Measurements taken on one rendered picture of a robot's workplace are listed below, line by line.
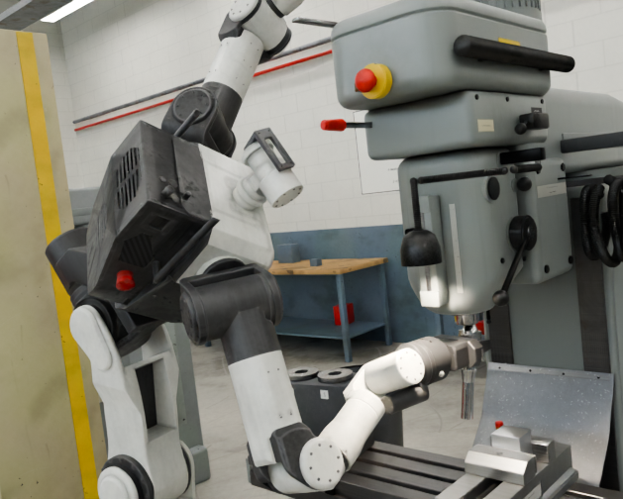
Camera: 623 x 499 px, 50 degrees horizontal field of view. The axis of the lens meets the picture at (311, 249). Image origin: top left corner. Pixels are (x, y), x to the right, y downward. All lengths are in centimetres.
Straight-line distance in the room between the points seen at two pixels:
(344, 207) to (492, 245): 573
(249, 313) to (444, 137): 48
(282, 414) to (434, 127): 58
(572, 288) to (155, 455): 103
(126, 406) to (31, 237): 132
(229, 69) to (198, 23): 726
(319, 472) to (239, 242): 40
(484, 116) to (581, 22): 458
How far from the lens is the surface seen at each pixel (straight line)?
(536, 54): 137
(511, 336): 179
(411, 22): 118
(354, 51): 124
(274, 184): 115
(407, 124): 128
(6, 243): 261
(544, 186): 146
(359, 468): 164
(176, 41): 900
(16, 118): 268
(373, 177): 672
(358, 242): 690
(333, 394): 164
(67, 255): 146
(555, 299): 172
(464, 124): 122
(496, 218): 131
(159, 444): 147
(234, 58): 144
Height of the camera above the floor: 158
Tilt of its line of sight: 5 degrees down
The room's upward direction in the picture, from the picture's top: 7 degrees counter-clockwise
